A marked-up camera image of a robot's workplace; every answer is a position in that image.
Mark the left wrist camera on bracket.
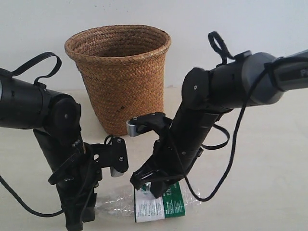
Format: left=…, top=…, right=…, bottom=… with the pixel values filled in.
left=91, top=135, right=128, bottom=178

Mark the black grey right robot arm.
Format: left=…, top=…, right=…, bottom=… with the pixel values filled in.
left=127, top=51, right=308, bottom=197

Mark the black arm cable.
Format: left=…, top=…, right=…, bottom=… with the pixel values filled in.
left=168, top=31, right=284, bottom=202
left=0, top=51, right=102, bottom=216

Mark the clear plastic bottle green label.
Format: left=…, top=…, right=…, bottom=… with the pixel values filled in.
left=95, top=182, right=201, bottom=223

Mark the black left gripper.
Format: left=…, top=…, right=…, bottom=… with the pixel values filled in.
left=48, top=141, right=103, bottom=217

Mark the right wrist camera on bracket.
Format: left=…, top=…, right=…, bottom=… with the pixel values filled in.
left=126, top=112, right=172, bottom=137

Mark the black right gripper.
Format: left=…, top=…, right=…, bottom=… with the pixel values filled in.
left=130, top=125, right=205, bottom=198

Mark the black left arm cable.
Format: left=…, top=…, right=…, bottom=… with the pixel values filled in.
left=0, top=51, right=102, bottom=216

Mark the brown woven wicker basket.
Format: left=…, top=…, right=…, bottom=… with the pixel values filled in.
left=64, top=24, right=171, bottom=136

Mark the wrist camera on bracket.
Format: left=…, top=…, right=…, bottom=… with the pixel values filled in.
left=91, top=135, right=128, bottom=178
left=126, top=112, right=172, bottom=137

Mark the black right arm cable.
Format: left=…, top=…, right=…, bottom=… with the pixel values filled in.
left=168, top=31, right=284, bottom=202

